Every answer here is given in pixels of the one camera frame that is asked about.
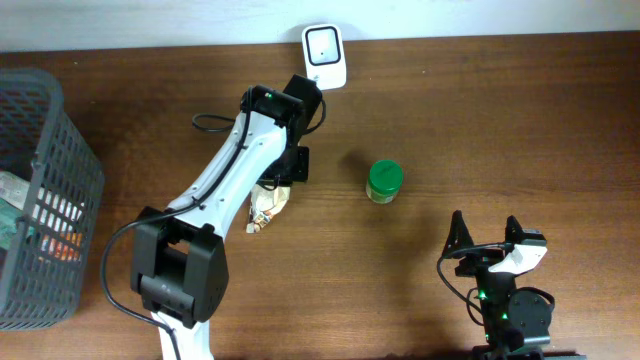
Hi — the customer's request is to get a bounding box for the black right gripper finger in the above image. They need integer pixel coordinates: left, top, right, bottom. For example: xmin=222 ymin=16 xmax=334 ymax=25
xmin=442 ymin=210 xmax=474 ymax=258
xmin=505 ymin=215 xmax=524 ymax=244

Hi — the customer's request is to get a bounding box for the beige brown snack bag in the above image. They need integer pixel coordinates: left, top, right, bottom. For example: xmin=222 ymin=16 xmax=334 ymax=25
xmin=246 ymin=184 xmax=291 ymax=234

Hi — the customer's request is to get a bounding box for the green lid jar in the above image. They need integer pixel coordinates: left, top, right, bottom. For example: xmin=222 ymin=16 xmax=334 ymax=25
xmin=366 ymin=160 xmax=404 ymax=204

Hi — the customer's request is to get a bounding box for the orange small carton box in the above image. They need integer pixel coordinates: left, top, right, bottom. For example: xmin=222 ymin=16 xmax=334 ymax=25
xmin=37 ymin=233 xmax=83 ymax=262

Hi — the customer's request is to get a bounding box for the white tube gold cap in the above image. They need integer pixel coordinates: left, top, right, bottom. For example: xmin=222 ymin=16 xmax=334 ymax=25
xmin=0 ymin=171 xmax=30 ymax=210

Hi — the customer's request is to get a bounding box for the teal snack packet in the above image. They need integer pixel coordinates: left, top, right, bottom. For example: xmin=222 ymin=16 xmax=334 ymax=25
xmin=0 ymin=199 xmax=23 ymax=251

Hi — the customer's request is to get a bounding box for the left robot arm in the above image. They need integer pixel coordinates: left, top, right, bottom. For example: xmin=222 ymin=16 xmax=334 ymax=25
xmin=131 ymin=75 xmax=325 ymax=359

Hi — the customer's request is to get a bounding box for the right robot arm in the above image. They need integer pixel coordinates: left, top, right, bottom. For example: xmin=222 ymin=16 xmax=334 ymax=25
xmin=436 ymin=210 xmax=555 ymax=359

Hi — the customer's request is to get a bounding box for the white barcode scanner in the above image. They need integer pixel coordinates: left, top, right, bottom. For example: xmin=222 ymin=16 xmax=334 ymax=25
xmin=301 ymin=24 xmax=347 ymax=90

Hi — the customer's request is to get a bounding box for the grey plastic mesh basket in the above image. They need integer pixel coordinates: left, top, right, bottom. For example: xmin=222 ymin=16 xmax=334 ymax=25
xmin=1 ymin=69 xmax=105 ymax=332

